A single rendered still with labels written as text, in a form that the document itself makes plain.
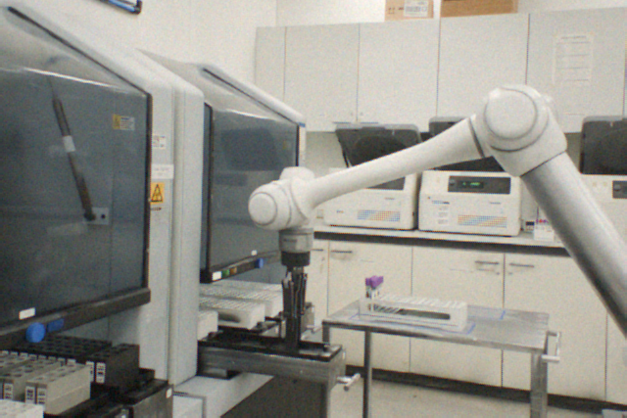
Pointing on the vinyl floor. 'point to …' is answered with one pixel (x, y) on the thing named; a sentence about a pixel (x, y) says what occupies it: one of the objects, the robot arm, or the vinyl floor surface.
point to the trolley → (514, 329)
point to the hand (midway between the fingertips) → (293, 329)
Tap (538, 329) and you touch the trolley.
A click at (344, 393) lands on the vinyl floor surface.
